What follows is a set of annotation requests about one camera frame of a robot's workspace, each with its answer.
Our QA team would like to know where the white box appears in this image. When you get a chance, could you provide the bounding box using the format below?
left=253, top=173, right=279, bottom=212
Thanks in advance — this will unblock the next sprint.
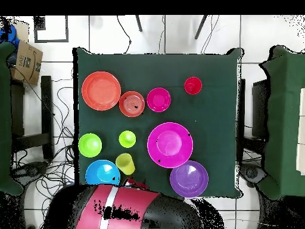
left=295, top=87, right=305, bottom=176

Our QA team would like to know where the large magenta bowl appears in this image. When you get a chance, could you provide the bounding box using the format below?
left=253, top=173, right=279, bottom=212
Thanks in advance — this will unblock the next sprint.
left=147, top=122, right=194, bottom=169

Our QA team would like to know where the cardboard box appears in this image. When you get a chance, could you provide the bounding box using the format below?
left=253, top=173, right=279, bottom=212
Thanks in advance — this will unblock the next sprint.
left=10, top=39, right=43, bottom=86

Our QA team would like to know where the black cable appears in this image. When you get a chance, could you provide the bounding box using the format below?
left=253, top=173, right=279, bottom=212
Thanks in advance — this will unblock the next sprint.
left=116, top=15, right=132, bottom=54

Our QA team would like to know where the black chair frame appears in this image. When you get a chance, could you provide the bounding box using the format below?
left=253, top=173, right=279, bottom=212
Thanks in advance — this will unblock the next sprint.
left=10, top=75, right=54, bottom=161

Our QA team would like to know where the black square floor frame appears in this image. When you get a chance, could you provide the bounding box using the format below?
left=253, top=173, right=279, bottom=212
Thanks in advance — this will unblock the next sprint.
left=33, top=15, right=69, bottom=44

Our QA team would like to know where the small crimson pink bowl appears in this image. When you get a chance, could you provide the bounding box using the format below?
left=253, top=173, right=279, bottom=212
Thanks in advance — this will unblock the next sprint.
left=146, top=87, right=172, bottom=113

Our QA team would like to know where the tangle of black cables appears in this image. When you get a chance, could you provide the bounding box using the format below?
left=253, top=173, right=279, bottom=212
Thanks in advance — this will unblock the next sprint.
left=10, top=78, right=79, bottom=229

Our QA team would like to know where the purple bowl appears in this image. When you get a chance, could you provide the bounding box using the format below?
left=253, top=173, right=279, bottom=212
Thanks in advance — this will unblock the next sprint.
left=169, top=160, right=210, bottom=199

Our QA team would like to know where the blue bowl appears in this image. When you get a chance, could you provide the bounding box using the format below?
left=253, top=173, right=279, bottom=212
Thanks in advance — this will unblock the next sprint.
left=85, top=159, right=122, bottom=186

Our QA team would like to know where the large orange bowl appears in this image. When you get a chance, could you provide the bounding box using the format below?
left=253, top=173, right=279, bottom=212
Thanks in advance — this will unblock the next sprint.
left=81, top=70, right=122, bottom=112

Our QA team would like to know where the yellow cup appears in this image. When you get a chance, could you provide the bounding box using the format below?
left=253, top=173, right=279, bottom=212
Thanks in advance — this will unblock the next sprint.
left=115, top=153, right=136, bottom=176

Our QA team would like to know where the green cloth side table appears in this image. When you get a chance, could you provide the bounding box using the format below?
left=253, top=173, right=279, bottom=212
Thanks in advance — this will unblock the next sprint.
left=0, top=41, right=24, bottom=196
left=258, top=45, right=305, bottom=200

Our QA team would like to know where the small green bowl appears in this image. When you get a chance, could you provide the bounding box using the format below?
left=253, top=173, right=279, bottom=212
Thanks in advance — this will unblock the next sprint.
left=77, top=132, right=103, bottom=159

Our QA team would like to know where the lime green cup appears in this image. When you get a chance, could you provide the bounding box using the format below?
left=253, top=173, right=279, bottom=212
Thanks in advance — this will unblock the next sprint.
left=118, top=130, right=137, bottom=149

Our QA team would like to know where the red cup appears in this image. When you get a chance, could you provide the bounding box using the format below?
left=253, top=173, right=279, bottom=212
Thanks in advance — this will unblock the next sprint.
left=183, top=76, right=203, bottom=95

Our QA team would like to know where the dark grey pedestal leg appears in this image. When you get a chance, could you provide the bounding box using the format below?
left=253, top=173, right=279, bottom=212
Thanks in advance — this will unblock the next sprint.
left=10, top=160, right=49, bottom=182
left=239, top=162, right=267, bottom=189

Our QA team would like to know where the blue object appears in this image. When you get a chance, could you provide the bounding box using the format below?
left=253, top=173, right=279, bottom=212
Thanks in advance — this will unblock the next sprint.
left=0, top=23, right=20, bottom=48

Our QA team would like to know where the small orange bowl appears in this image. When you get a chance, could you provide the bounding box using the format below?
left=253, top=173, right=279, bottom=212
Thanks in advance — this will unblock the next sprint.
left=118, top=91, right=146, bottom=118

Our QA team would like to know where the dark green tablecloth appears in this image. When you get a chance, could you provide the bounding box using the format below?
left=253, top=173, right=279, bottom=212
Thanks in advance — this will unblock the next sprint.
left=72, top=47, right=245, bottom=199

